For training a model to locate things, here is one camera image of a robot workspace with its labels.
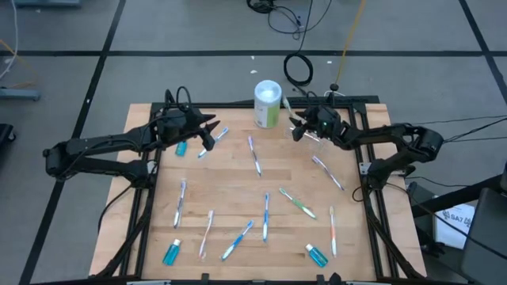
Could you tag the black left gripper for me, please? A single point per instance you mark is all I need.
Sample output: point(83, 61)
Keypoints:
point(178, 126)

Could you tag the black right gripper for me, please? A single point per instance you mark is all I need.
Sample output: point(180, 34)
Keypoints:
point(322, 126)

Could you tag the blue white toothbrush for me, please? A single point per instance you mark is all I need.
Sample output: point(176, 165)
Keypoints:
point(237, 240)
point(266, 217)
point(222, 134)

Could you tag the blue mouthwash bottle white cap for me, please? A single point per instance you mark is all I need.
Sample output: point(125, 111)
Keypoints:
point(171, 253)
point(181, 149)
point(317, 257)

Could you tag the green white toothbrush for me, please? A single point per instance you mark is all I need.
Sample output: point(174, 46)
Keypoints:
point(298, 203)
point(286, 103)

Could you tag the pink white toothbrush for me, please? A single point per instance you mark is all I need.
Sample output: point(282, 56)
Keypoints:
point(206, 234)

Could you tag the orange white toothbrush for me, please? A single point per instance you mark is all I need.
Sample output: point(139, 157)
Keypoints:
point(333, 231)

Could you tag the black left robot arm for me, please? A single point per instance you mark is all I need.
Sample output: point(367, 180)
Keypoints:
point(103, 142)

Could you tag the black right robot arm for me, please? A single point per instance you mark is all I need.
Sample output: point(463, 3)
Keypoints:
point(396, 132)

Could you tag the white green wipes canister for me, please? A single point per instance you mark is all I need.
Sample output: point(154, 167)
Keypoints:
point(267, 107)

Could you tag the black round knob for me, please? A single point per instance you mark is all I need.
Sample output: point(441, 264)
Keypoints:
point(334, 87)

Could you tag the black metal leg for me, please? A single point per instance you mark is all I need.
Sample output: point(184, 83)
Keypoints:
point(455, 198)

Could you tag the white printed paper sheet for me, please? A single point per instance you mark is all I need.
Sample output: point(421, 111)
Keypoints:
point(451, 233)

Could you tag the grey metal bar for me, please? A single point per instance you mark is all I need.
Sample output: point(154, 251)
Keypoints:
point(20, 94)
point(47, 3)

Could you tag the black equipment base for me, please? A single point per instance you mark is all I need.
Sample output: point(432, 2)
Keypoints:
point(6, 134)

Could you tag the black chair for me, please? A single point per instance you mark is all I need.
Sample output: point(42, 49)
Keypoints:
point(487, 237)

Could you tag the black aluminium table frame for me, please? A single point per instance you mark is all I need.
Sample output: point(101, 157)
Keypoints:
point(237, 105)

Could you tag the silver base bracket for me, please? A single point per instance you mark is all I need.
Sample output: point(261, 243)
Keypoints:
point(152, 167)
point(364, 168)

